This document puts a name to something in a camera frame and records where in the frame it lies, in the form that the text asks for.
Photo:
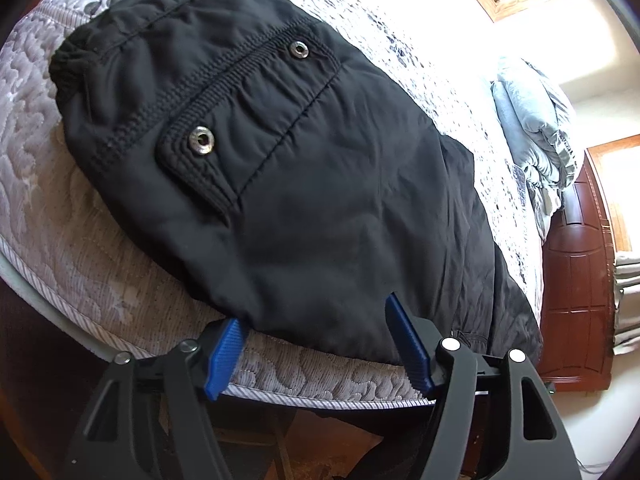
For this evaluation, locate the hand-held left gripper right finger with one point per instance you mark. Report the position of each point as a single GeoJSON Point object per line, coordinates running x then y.
{"type": "Point", "coordinates": [407, 342]}

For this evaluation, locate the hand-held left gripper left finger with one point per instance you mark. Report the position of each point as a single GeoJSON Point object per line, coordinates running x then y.
{"type": "Point", "coordinates": [221, 357]}

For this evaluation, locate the black jacket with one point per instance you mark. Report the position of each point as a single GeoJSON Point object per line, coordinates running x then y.
{"type": "Point", "coordinates": [300, 185]}

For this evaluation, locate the brown wooden headboard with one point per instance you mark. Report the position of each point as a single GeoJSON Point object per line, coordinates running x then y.
{"type": "Point", "coordinates": [575, 285]}

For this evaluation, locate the grey quilted mattress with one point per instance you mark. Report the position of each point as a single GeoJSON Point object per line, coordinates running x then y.
{"type": "Point", "coordinates": [60, 260]}

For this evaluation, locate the grey pleated curtain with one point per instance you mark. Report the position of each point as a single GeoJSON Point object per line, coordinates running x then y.
{"type": "Point", "coordinates": [627, 305]}

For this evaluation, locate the grey folded duvet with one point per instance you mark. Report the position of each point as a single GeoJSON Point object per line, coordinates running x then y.
{"type": "Point", "coordinates": [535, 120]}

